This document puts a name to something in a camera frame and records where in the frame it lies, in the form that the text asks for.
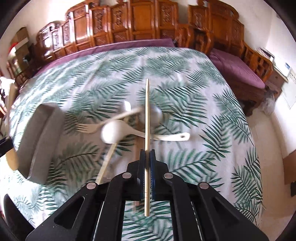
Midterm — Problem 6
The silver metal spoon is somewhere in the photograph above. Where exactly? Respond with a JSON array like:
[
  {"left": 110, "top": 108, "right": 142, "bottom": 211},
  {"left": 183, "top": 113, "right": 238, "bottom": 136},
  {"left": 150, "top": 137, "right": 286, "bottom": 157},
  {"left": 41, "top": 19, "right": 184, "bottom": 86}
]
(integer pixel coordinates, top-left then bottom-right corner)
[{"left": 139, "top": 104, "right": 163, "bottom": 127}]

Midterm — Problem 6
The cardboard boxes stack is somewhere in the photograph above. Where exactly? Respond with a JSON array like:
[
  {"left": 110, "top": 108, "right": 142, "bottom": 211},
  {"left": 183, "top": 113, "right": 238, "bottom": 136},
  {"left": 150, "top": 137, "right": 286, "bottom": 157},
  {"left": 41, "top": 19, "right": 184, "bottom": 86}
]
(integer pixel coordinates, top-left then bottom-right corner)
[{"left": 8, "top": 27, "right": 31, "bottom": 78}]

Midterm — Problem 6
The silver metal fork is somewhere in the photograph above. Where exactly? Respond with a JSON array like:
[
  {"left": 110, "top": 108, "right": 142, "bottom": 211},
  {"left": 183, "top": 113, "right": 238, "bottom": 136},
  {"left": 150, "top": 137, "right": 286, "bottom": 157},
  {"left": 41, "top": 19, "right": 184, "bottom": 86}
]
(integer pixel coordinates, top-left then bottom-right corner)
[{"left": 75, "top": 107, "right": 144, "bottom": 133}]

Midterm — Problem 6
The palm leaf print tablecloth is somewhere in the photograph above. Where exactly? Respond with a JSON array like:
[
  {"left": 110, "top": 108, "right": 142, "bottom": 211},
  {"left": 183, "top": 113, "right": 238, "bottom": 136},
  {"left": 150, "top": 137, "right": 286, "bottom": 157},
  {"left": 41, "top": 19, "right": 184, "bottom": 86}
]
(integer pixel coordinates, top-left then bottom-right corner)
[{"left": 6, "top": 46, "right": 265, "bottom": 241}]

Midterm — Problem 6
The carved wooden bench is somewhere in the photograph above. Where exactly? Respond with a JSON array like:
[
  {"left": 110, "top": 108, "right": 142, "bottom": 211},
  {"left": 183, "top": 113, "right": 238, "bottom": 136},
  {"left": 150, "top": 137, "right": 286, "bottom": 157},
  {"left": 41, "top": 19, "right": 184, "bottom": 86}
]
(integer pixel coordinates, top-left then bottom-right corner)
[{"left": 35, "top": 1, "right": 273, "bottom": 116}]

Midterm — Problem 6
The wooden armchair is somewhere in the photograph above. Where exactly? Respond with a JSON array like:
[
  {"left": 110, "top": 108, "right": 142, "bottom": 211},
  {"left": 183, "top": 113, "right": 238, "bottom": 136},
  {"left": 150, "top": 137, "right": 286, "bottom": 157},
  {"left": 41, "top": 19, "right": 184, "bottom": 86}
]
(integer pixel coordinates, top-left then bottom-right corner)
[{"left": 174, "top": 24, "right": 214, "bottom": 56}]

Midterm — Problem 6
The purple bench cushion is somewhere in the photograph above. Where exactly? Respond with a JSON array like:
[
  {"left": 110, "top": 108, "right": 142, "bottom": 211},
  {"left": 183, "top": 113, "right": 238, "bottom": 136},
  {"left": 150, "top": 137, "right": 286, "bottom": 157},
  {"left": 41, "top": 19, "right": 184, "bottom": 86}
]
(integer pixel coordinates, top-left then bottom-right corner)
[{"left": 209, "top": 48, "right": 265, "bottom": 89}]

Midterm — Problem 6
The light beige chopstick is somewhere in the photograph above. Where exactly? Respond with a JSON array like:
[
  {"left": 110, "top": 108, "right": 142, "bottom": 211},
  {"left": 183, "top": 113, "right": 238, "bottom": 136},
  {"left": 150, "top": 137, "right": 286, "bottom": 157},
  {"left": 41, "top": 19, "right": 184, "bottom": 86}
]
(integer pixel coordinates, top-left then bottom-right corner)
[
  {"left": 144, "top": 78, "right": 151, "bottom": 217},
  {"left": 95, "top": 143, "right": 117, "bottom": 185}
]

